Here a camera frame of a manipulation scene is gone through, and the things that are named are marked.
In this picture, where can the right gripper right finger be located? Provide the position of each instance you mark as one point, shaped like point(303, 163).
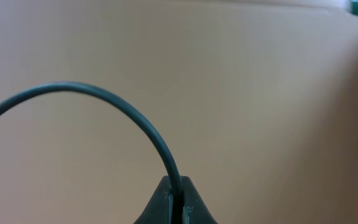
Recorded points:
point(194, 210)

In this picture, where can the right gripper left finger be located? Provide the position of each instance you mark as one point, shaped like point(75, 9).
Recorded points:
point(159, 208)

